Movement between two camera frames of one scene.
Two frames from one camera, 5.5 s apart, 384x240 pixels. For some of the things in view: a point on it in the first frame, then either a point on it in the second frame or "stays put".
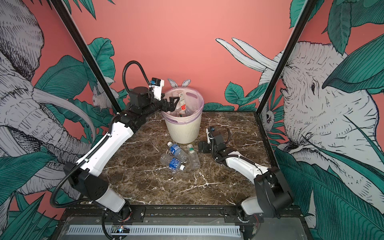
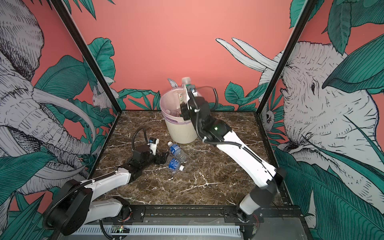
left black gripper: x=172 y=106 to x=163 y=159
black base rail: x=97 y=215 stays put
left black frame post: x=88 y=55 stays put
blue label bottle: x=173 y=163 stays put
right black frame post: x=295 y=34 stays put
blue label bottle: x=177 y=152 stays put
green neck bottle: x=193 y=158 to x=187 y=80
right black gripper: x=201 y=146 to x=186 y=110
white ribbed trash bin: x=184 y=133 stays put
